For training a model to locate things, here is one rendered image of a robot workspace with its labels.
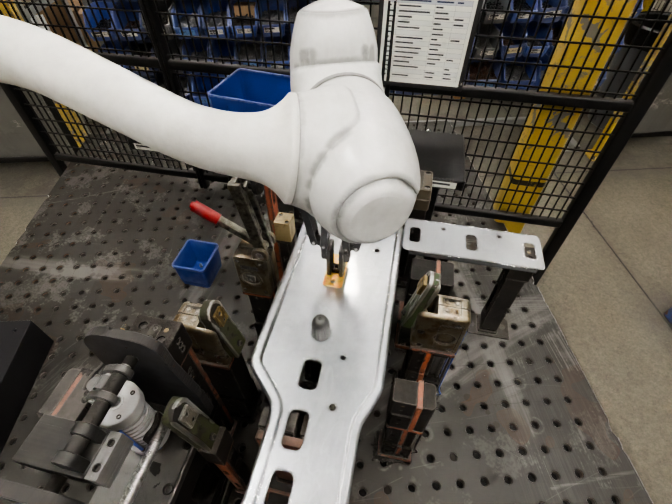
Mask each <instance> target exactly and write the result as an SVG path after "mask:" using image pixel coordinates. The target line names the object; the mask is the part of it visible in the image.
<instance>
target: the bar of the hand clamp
mask: <svg viewBox="0 0 672 504"><path fill-rule="evenodd" d="M224 189H228V190H229V192H230V194H231V196H232V199H233V201H234V203H235V206H236V208H237V210H238V212H239V215H240V217H241V219H242V222H243V224H244V226H245V229H246V231H247V233H248V235H249V238H250V240H251V242H252V245H253V247H254V248H262V249H264V250H266V251H267V253H268V250H267V248H266V245H265V243H264V240H267V241H268V242H269V247H268V248H270V249H273V248H274V243H273V241H272V238H271V235H270V233H269V230H268V228H267V225H266V222H265V220H264V217H263V214H262V212H261V209H260V206H259V204H258V201H257V198H256V196H255V195H261V194H262V193H263V191H264V185H263V184H261V183H258V182H254V181H252V182H250V180H246V179H242V178H237V177H232V178H231V180H230V181H228V183H224ZM268 256H269V258H270V255H269V253H268Z"/></svg>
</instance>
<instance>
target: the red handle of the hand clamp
mask: <svg viewBox="0 0 672 504"><path fill-rule="evenodd" d="M189 207H190V208H191V210H190V211H192V212H194V213H195V214H197V215H199V216H201V217H202V218H204V219H206V220H208V221H209V222H211V223H213V224H215V225H216V224H217V225H218V226H220V227H222V228H224V229H225V230H227V231H229V232H231V233H232V234H234V235H236V236H238V237H240V238H241V239H243V240H245V241H247V242H248V243H250V244H252V242H251V240H250V238H249V235H248V233H247V231H246V229H244V228H242V227H241V226H239V225H237V224H235V223H234V222H232V221H230V220H228V219H227V218H225V217H223V216H222V214H220V213H218V212H216V211H215V210H213V209H211V208H209V207H208V206H206V205H204V204H202V203H201V202H199V201H197V200H196V201H195V202H193V201H192V202H191V204H190V206H189Z"/></svg>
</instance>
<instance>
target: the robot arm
mask: <svg viewBox="0 0 672 504"><path fill-rule="evenodd" d="M290 76H291V77H290V85H291V92H289V93H288V94H287V95H286V96H285V97H284V99H283V100H281V101H280V102H279V103H278V104H277V105H275V106H274V107H272V108H270V109H268V110H264V111H260V112H232V111H225V110H219V109H215V108H210V107H207V106H203V105H200V104H197V103H194V102H192V101H189V100H187V99H185V98H182V97H180V96H178V95H176V94H174V93H172V92H170V91H168V90H166V89H164V88H162V87H160V86H158V85H156V84H154V83H152V82H150V81H148V80H146V79H144V78H142V77H140V76H139V75H137V74H135V73H133V72H131V71H129V70H127V69H125V68H123V67H121V66H119V65H117V64H115V63H113V62H111V61H109V60H107V59H105V58H103V57H101V56H99V55H97V54H95V53H94V52H92V51H90V50H88V49H86V48H84V47H82V46H80V45H78V44H76V43H74V42H72V41H70V40H68V39H66V38H63V37H61V36H59V35H57V34H54V33H52V32H50V31H47V30H45V29H42V28H40V27H37V26H34V25H32V24H29V23H26V22H23V21H20V20H17V19H14V18H10V17H7V16H4V15H0V83H6V84H11V85H15V86H19V87H22V88H26V89H29V90H31V91H34V92H37V93H39V94H42V95H44V96H46V97H48V98H50V99H52V100H54V101H56V102H58V103H60V104H63V105H65V106H67V107H69V108H71V109H73V110H75V111H77V112H79V113H81V114H83V115H85V116H87V117H89V118H91V119H93V120H95V121H97V122H99V123H101V124H103V125H105V126H107V127H109V128H111V129H113V130H115V131H117V132H119V133H121V134H123V135H125V136H127V137H129V138H131V139H133V140H135V141H137V142H139V143H141V144H144V145H146V146H148V147H150V148H152V149H154V150H156V151H158V152H160V153H162V154H164V155H167V156H169V157H171V158H174V159H176V160H179V161H181V162H184V163H186V164H189V165H192V166H195V167H198V168H201V169H205V170H208V171H212V172H215V173H219V174H224V175H228V176H232V177H237V178H242V179H246V180H251V181H254V182H258V183H261V184H263V185H265V186H267V187H268V188H270V189H271V190H273V191H274V192H275V193H276V194H277V195H278V197H279V198H280V199H281V201H282V202H283V203H284V204H289V205H292V206H295V207H296V208H297V209H298V210H299V212H300V213H301V214H302V218H303V221H304V224H305V227H306V231H307V234H308V237H309V240H310V243H311V245H314V246H315V245H319V246H320V248H321V257H322V259H326V271H327V275H331V268H332V265H333V263H334V240H333V239H330V233H331V234H332V235H334V236H336V237H337V238H339V239H341V240H342V242H341V245H340V249H339V252H338V253H339V276H340V277H343V275H344V271H345V267H346V262H348V263H349V261H350V258H351V251H352V250H353V251H355V252H358V251H359V250H360V247H361V244H362V243H372V242H377V241H380V240H383V239H385V238H387V237H389V236H391V235H392V234H394V233H395V232H396V231H398V230H399V229H400V228H401V227H402V226H403V225H404V223H405V222H406V220H407V219H408V217H409V216H410V214H411V212H412V210H413V207H414V204H415V201H416V197H417V195H418V193H419V190H420V168H419V162H418V157H417V153H416V150H415V146H414V144H413V141H412V138H411V136H410V133H409V131H408V129H407V127H406V125H405V123H404V121H403V119H402V117H401V115H400V113H399V112H398V110H397V109H396V107H395V106H394V104H393V103H392V101H391V100H390V99H389V98H388V97H387V96H386V95H385V93H384V89H383V84H382V76H381V66H380V65H379V63H378V48H377V42H376V37H375V32H374V29H373V25H372V21H371V18H370V15H369V12H368V10H367V8H366V7H364V6H363V5H360V4H357V3H355V2H352V1H349V0H318V1H315V2H313V3H311V4H309V5H307V6H305V7H303V8H302V9H300V10H299V11H298V13H297V16H296V20H295V23H294V28H293V33H292V39H291V47H290ZM316 220H317V222H318V223H319V224H320V225H321V235H320V233H319V229H318V226H317V222H316ZM329 239H330V240H329Z"/></svg>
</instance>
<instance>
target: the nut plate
mask: <svg viewBox="0 0 672 504"><path fill-rule="evenodd" d="M338 258H339V254H334V263H333V265H332V268H331V275H327V271H326V273H325V276H324V279H323V282H322V284H323V285H324V286H329V287H334V288H341V287H342V285H343V282H344V278H345V274H346V270H347V267H348V262H346V267H345V271H344V275H343V277H340V276H339V260H337V259H338ZM332 280H334V281H336V282H335V283H331V281H332Z"/></svg>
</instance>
